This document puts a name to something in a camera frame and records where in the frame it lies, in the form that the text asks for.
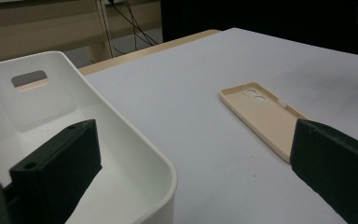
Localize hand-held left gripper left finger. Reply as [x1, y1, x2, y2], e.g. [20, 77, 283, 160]
[4, 119, 103, 224]

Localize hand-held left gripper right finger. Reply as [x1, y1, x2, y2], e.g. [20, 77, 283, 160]
[289, 118, 358, 224]

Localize white plastic storage bin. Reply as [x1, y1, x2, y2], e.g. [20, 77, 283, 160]
[0, 50, 179, 224]

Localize beige phone case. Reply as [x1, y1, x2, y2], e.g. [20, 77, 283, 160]
[219, 81, 310, 163]

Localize white table cover sheet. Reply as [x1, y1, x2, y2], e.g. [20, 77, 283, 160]
[85, 27, 358, 224]

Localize light wooden table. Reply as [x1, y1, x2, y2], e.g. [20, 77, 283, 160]
[77, 29, 221, 77]

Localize light wooden bench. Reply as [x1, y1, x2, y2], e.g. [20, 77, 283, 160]
[0, 0, 162, 67]

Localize dark curtain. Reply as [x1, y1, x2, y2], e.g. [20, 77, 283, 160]
[160, 0, 358, 59]

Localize black cables on floor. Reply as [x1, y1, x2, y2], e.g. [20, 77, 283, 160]
[105, 0, 159, 57]

